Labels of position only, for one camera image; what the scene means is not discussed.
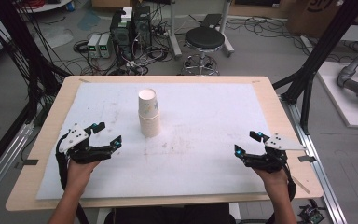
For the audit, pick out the grey metal stand leg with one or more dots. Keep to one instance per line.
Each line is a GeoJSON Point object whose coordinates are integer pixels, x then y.
{"type": "Point", "coordinates": [227, 31]}
{"type": "Point", "coordinates": [174, 40]}

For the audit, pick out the aluminium rail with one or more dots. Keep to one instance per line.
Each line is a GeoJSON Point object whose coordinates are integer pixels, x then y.
{"type": "Point", "coordinates": [9, 150]}
{"type": "Point", "coordinates": [320, 174]}

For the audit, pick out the black round stool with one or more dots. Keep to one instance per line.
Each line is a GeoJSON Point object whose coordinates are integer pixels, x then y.
{"type": "Point", "coordinates": [204, 37]}

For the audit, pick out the grey power supply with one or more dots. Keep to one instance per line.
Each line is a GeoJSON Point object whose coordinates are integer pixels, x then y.
{"type": "Point", "coordinates": [93, 45]}
{"type": "Point", "coordinates": [105, 45]}

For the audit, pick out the black flat floor plate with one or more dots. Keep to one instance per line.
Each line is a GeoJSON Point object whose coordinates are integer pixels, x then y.
{"type": "Point", "coordinates": [211, 20]}

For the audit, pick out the blue tape roll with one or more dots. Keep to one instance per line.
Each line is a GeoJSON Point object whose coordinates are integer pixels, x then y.
{"type": "Point", "coordinates": [70, 6]}

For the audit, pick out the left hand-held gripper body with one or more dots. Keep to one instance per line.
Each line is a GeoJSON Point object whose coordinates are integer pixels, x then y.
{"type": "Point", "coordinates": [74, 137]}

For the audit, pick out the person's left hand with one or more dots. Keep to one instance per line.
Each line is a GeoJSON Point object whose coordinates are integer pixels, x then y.
{"type": "Point", "coordinates": [79, 174]}

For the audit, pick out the white table mat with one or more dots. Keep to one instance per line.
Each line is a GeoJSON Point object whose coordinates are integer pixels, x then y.
{"type": "Point", "coordinates": [199, 124]}

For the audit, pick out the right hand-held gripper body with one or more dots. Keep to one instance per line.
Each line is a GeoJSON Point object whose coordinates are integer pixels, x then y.
{"type": "Point", "coordinates": [281, 143]}

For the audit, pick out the green circuit board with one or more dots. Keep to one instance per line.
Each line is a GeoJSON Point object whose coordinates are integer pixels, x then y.
{"type": "Point", "coordinates": [311, 215]}

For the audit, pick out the person's lap in black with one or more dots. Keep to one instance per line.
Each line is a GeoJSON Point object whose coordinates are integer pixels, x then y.
{"type": "Point", "coordinates": [167, 215]}

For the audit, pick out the single printed paper cup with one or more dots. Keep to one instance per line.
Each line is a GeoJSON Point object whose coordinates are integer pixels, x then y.
{"type": "Point", "coordinates": [147, 101]}

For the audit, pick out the black tape piece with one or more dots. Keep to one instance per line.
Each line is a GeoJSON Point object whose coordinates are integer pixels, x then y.
{"type": "Point", "coordinates": [31, 162]}
{"type": "Point", "coordinates": [307, 158]}

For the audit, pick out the white floor board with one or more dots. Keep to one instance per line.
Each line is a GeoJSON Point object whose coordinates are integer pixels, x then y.
{"type": "Point", "coordinates": [345, 107]}

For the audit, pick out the thin wooden stick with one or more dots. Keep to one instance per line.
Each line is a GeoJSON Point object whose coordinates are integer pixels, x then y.
{"type": "Point", "coordinates": [301, 185]}

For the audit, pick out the black computer tower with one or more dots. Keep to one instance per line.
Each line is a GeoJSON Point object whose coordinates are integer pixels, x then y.
{"type": "Point", "coordinates": [142, 26]}
{"type": "Point", "coordinates": [121, 34]}

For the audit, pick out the person's right hand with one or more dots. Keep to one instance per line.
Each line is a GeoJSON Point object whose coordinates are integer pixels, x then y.
{"type": "Point", "coordinates": [275, 183]}

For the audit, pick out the cardboard box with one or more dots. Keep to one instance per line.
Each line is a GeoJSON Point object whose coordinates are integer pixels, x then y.
{"type": "Point", "coordinates": [304, 18]}

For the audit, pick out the white round table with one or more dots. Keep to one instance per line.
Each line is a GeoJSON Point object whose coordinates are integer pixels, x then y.
{"type": "Point", "coordinates": [43, 6]}

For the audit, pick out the white table leg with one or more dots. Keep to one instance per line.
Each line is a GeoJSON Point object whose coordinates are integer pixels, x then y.
{"type": "Point", "coordinates": [103, 216]}
{"type": "Point", "coordinates": [235, 211]}

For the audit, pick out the black metal frame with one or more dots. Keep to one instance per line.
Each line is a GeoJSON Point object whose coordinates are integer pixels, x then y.
{"type": "Point", "coordinates": [329, 40]}

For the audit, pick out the small white box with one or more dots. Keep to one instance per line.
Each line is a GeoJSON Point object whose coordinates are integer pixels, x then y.
{"type": "Point", "coordinates": [126, 14]}

